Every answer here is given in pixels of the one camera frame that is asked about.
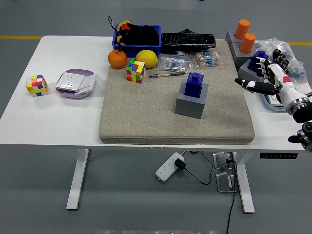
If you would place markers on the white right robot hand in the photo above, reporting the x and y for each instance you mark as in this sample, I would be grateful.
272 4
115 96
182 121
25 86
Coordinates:
285 85

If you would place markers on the blue square seal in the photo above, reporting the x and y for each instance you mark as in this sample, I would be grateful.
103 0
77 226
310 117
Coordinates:
193 87
262 54

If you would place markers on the orange cylinder seal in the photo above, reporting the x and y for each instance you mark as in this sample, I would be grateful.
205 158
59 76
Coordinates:
242 29
247 44

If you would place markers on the pack of black cylinders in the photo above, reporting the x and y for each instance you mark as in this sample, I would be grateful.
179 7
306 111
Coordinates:
280 59

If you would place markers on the light blue tray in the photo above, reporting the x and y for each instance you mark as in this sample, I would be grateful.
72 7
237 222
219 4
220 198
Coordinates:
268 106

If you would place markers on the black desk control panel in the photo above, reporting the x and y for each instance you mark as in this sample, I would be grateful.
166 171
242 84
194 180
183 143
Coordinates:
278 156

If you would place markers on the bag of tan resistors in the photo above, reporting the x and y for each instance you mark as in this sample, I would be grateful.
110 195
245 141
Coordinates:
207 59

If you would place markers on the metal foot pedal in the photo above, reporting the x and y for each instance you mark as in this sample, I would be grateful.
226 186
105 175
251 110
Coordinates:
224 182
220 159

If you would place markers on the black item in plastic wrap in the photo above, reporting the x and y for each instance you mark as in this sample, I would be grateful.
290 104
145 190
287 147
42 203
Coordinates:
187 42

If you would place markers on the white table leg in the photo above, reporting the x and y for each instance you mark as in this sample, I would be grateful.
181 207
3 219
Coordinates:
245 185
78 180

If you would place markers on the bag of blue resistors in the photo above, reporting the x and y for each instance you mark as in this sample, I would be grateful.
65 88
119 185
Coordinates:
174 63

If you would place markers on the dark pen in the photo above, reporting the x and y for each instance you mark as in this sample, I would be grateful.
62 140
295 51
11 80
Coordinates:
170 74

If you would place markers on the black power adapter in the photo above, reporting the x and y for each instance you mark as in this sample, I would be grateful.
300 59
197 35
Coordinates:
180 163

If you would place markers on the grey-brown mat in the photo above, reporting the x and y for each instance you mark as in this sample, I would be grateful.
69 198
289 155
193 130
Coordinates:
146 109

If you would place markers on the yellow lemon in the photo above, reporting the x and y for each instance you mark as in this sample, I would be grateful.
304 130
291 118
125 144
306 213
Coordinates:
146 58

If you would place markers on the white power strip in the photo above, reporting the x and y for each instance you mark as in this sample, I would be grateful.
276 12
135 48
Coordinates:
165 169

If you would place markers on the black pouch with yellow trim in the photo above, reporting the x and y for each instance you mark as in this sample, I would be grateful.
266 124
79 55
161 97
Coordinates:
143 36

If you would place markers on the colourful puzzle cube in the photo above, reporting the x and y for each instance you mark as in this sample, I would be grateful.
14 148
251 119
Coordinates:
36 86
135 72

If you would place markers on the blue plastic bin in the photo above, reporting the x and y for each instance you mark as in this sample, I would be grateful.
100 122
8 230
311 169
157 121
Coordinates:
136 50

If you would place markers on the orange mandarin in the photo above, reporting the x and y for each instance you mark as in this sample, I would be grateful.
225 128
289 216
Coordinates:
117 59

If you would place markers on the white switch panel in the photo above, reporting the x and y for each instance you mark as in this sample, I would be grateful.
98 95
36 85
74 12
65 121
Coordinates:
87 84
274 100

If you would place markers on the white wall socket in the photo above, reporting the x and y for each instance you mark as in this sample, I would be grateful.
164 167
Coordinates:
69 81

